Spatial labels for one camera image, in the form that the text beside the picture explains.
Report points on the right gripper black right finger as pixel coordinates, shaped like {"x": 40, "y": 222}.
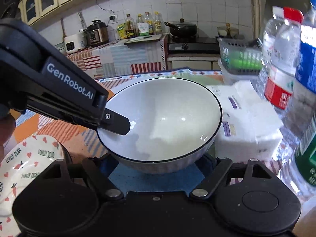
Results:
{"x": 214, "y": 170}

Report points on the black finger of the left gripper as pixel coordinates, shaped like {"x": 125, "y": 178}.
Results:
{"x": 114, "y": 122}

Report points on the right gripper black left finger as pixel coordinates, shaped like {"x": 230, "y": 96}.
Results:
{"x": 98, "y": 170}

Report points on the white black-rimmed bowl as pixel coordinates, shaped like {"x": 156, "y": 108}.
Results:
{"x": 173, "y": 123}

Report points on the white bunny carrot plate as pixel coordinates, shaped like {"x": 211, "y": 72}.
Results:
{"x": 19, "y": 168}

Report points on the person's left hand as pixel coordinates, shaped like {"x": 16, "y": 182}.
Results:
{"x": 7, "y": 127}

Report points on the colourful patchwork tablecloth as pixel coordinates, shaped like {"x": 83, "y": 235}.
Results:
{"x": 250, "y": 201}

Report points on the white small appliance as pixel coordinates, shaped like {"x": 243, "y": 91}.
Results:
{"x": 75, "y": 43}

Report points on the electric pressure cooker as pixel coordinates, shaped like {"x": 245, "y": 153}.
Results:
{"x": 95, "y": 34}

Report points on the white tissue pack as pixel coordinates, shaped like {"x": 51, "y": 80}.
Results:
{"x": 250, "y": 126}

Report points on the cutting board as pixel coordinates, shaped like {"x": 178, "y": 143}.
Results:
{"x": 140, "y": 39}

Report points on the green-label water bottle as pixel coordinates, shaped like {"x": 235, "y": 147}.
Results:
{"x": 298, "y": 173}

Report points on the white-label oil bottle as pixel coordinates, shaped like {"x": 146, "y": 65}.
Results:
{"x": 143, "y": 27}

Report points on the oil bottle dark label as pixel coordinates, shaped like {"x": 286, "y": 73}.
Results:
{"x": 129, "y": 27}

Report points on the black gas stove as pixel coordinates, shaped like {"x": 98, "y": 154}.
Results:
{"x": 193, "y": 45}

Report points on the amber oil bottle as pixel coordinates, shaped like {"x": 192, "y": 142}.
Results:
{"x": 149, "y": 21}

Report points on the oil bottle yellow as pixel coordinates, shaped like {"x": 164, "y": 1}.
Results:
{"x": 158, "y": 23}

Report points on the black cooking pot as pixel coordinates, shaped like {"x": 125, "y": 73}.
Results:
{"x": 182, "y": 29}

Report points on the blue-label water bottle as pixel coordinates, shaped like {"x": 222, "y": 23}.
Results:
{"x": 301, "y": 106}

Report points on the clear basket green items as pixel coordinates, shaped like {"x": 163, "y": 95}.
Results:
{"x": 241, "y": 57}

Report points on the red-cap water bottle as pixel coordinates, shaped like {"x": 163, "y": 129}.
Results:
{"x": 280, "y": 48}

